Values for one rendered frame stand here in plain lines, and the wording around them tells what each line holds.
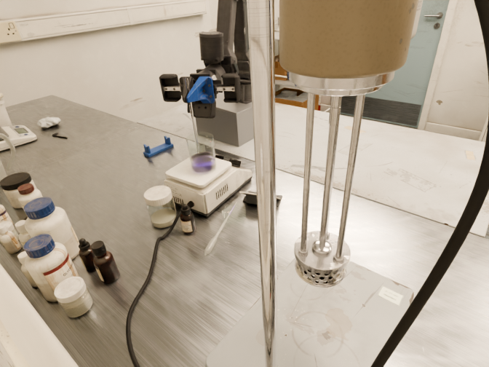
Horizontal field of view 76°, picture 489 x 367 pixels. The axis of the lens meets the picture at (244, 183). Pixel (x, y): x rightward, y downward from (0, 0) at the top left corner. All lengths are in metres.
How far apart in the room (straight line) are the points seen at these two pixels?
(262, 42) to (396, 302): 0.48
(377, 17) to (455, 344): 0.47
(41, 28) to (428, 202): 1.86
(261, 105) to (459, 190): 0.76
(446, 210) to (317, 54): 0.64
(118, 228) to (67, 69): 1.46
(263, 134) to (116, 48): 2.08
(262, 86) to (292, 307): 0.41
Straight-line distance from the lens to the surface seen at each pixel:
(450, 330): 0.60
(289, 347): 0.51
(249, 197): 0.75
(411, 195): 0.86
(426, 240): 0.73
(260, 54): 0.20
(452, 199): 0.88
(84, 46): 2.17
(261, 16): 0.19
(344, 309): 0.56
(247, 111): 1.04
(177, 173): 0.76
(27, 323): 0.52
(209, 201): 0.72
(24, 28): 2.00
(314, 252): 0.40
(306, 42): 0.25
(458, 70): 3.49
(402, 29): 0.27
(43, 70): 2.08
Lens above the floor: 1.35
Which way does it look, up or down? 32 degrees down
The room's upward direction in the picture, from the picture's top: 4 degrees counter-clockwise
